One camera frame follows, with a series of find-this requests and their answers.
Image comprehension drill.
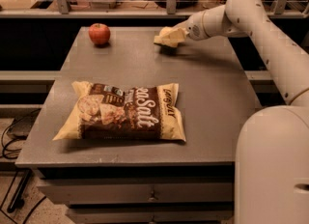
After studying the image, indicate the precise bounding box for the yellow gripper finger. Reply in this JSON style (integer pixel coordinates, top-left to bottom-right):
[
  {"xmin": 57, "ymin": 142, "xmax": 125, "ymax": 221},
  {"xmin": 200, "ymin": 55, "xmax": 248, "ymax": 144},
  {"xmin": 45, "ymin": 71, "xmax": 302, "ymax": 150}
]
[{"xmin": 159, "ymin": 27, "xmax": 187, "ymax": 43}]

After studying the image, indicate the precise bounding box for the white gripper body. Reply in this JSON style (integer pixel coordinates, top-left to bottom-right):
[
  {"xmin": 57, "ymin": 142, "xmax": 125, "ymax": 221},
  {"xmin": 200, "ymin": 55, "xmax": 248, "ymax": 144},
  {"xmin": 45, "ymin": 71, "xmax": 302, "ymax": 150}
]
[{"xmin": 174, "ymin": 11, "xmax": 211, "ymax": 41}]

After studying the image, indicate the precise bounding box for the yellow sponge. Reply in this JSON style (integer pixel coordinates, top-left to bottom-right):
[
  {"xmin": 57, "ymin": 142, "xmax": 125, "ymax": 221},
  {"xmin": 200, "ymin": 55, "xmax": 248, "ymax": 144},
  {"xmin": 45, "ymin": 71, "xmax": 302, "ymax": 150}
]
[{"xmin": 154, "ymin": 27, "xmax": 183, "ymax": 47}]

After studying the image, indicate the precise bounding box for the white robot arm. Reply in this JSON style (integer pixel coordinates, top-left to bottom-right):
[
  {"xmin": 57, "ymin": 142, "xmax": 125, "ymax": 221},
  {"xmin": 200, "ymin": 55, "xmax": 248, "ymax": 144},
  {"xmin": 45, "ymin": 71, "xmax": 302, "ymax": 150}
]
[{"xmin": 154, "ymin": 0, "xmax": 309, "ymax": 224}]

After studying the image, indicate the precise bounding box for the red apple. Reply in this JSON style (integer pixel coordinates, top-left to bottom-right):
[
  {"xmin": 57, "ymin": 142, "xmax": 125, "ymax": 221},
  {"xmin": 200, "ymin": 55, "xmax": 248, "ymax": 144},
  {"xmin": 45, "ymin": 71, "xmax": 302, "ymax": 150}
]
[{"xmin": 88, "ymin": 23, "xmax": 110, "ymax": 45}]

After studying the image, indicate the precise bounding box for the sea salt chips bag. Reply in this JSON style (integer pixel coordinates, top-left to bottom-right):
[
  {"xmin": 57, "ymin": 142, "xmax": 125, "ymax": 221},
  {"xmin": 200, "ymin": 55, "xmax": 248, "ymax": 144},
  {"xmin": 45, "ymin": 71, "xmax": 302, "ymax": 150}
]
[{"xmin": 55, "ymin": 81, "xmax": 185, "ymax": 141}]

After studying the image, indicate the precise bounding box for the grey cabinet top drawer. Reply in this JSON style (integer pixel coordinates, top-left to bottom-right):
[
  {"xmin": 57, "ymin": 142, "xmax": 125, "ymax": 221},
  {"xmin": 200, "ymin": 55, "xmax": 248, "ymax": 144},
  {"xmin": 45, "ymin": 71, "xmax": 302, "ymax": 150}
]
[{"xmin": 38, "ymin": 179, "xmax": 234, "ymax": 205}]

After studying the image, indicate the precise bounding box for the grey cabinet drawer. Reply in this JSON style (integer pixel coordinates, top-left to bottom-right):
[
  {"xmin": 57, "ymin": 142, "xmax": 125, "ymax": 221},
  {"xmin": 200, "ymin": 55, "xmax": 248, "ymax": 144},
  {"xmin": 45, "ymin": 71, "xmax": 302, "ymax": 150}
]
[
  {"xmin": 38, "ymin": 179, "xmax": 234, "ymax": 205},
  {"xmin": 66, "ymin": 206, "xmax": 233, "ymax": 224}
]

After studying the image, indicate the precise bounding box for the black device on floor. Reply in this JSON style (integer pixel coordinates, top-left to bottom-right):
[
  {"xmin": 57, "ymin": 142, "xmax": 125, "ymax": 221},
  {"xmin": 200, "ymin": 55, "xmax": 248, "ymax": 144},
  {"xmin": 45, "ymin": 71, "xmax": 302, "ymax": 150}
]
[{"xmin": 7, "ymin": 117, "xmax": 36, "ymax": 139}]

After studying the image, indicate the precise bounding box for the grey cabinet lower drawer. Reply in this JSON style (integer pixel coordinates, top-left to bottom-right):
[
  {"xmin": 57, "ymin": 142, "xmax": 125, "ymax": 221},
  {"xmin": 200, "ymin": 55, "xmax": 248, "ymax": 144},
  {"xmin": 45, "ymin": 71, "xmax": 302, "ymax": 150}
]
[{"xmin": 66, "ymin": 206, "xmax": 233, "ymax": 224}]

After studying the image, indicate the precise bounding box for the black cables left floor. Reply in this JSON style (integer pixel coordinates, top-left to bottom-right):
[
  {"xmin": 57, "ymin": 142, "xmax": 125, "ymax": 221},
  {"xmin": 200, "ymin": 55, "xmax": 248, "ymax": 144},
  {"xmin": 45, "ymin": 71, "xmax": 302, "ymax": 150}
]
[{"xmin": 0, "ymin": 109, "xmax": 46, "ymax": 224}]

